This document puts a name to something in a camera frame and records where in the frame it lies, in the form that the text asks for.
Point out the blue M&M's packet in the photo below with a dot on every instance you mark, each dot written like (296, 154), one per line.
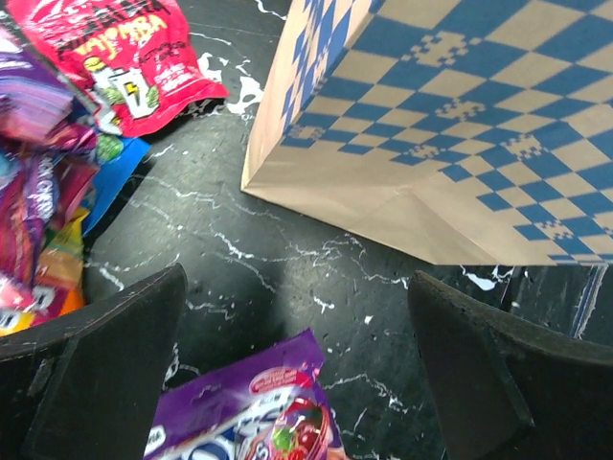
(120, 157)

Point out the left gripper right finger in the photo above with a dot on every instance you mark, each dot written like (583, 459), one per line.
(505, 388)

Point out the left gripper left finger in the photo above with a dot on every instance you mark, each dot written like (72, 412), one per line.
(86, 385)

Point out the crumpled purple candy bag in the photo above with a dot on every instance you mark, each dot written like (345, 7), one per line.
(36, 134)

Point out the orange Fox's fruits candy bag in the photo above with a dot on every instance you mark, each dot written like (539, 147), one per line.
(57, 288)

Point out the blue checkered paper bag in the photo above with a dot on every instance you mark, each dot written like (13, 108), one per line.
(459, 132)

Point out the small red candy packet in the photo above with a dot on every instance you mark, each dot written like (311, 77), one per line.
(133, 59)

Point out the purple Fox's berries candy bag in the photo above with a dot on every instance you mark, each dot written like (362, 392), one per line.
(267, 406)

